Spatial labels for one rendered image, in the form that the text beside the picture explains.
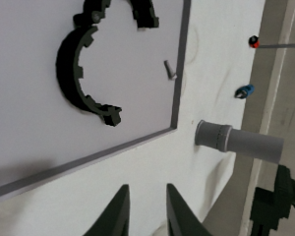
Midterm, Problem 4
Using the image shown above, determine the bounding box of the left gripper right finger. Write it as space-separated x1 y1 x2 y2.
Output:
166 183 212 236

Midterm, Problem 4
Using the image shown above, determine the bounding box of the red screwdriver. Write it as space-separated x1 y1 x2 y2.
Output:
249 35 259 48

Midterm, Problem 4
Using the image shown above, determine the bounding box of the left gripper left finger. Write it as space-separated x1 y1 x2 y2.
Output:
82 184 131 236

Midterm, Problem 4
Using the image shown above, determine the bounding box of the blue electric screwdriver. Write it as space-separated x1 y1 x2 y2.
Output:
236 85 255 99

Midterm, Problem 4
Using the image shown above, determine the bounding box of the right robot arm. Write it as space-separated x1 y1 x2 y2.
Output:
283 167 295 219

